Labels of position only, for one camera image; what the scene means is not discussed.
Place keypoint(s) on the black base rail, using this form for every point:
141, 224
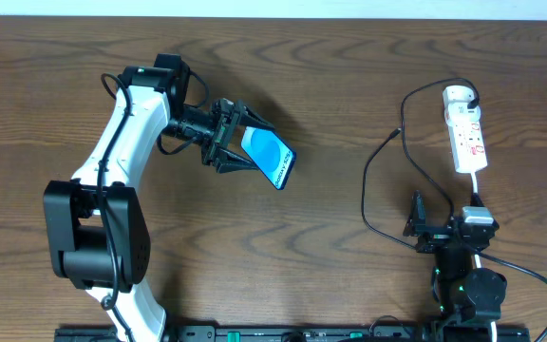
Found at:
387, 331

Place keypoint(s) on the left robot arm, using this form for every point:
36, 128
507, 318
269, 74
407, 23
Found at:
96, 232

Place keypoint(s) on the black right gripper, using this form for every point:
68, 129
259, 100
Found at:
435, 231

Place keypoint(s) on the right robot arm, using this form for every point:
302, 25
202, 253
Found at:
470, 296

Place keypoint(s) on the white USB charger plug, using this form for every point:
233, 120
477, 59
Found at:
457, 94

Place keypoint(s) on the white power strip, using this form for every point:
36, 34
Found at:
465, 136

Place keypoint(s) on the blue Galaxy smartphone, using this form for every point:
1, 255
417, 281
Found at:
273, 157

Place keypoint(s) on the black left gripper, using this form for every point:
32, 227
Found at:
219, 135

